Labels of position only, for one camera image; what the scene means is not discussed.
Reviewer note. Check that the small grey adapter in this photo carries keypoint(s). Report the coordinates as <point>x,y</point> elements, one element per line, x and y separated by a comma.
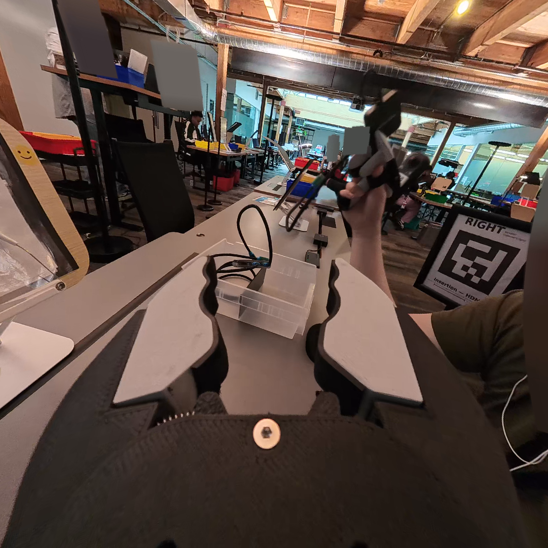
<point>311,258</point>

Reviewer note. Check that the clear plastic bin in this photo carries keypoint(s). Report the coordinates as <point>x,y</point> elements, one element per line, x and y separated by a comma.
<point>278,299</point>

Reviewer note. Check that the sign stand with white base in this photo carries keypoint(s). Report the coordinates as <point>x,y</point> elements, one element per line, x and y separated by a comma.
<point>25,359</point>

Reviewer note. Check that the blue white leaflet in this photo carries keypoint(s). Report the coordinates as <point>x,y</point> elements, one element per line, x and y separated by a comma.
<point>265,200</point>

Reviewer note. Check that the red plastic tray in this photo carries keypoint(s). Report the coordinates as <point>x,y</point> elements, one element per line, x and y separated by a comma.
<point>55,143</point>

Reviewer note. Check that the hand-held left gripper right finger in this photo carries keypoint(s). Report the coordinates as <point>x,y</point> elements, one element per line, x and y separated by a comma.
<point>368,342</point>

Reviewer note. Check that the person's olive shirt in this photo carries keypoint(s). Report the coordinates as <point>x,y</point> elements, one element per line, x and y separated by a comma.
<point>479,342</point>

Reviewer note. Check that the slim black floor lamp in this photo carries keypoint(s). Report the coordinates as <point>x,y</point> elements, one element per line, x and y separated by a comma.
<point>498,144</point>

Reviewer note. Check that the person's right forearm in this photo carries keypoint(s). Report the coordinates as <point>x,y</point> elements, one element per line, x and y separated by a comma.
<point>370,265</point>

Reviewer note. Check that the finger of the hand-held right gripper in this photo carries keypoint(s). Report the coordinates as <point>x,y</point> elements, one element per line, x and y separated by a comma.
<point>386,147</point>
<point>374,168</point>

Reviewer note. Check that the red storage bin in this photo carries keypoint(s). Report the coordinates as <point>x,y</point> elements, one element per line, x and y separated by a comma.
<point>224,182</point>

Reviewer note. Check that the small black adapter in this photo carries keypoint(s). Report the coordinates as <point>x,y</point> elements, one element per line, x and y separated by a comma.
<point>320,239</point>

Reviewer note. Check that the tall black desk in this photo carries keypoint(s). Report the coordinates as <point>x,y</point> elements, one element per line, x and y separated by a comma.
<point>102,150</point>

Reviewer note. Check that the blue plastic bin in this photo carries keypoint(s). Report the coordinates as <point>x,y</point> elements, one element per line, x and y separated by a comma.
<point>128,77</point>

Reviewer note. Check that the black office chair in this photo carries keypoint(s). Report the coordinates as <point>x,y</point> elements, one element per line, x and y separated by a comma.
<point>158,192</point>

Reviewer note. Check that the instruction sheet in plastic sleeve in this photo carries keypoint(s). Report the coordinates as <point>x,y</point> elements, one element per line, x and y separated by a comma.
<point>21,239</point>

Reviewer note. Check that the black framed marker sign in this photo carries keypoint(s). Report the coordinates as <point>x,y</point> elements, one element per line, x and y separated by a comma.
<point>471,257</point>

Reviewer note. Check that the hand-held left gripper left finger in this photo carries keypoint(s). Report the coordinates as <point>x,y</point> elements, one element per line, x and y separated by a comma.
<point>171,334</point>

